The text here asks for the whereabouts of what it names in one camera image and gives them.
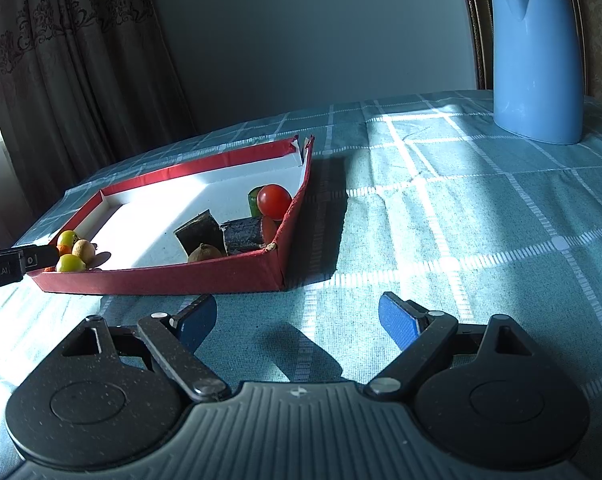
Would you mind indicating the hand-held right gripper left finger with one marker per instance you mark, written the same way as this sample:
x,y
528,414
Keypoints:
x,y
201,317

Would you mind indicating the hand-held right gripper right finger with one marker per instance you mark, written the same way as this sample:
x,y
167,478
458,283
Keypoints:
x,y
398,322

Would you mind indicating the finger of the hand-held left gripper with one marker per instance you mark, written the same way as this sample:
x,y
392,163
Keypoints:
x,y
36,258

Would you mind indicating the green tomato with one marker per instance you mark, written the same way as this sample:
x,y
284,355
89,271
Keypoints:
x,y
68,238
71,263

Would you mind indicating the red cardboard box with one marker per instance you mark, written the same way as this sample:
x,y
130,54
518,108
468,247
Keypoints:
x,y
181,280

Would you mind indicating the brown longan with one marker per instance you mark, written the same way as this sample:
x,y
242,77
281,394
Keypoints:
x,y
84,251
204,253

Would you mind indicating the green cucumber piece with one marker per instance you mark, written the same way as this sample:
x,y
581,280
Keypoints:
x,y
252,202

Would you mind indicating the red cherry tomato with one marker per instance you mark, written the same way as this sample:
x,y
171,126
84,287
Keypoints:
x,y
273,202

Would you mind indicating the orange tangerine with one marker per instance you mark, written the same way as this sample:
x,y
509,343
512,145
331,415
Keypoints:
x,y
63,249

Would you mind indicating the wedge eggplant piece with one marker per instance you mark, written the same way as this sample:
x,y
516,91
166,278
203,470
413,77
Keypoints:
x,y
201,230

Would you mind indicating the long eggplant piece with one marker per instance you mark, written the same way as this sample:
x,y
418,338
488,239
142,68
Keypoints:
x,y
241,235

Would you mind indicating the teal checked tablecloth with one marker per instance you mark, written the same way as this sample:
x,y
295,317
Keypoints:
x,y
456,210

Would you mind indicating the brown patterned curtain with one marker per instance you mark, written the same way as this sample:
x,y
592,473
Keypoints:
x,y
56,85

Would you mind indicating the blue electric kettle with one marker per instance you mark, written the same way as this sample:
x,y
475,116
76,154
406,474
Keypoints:
x,y
536,70

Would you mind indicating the dark wooden frame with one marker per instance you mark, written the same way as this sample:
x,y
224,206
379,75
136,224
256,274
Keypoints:
x,y
473,25

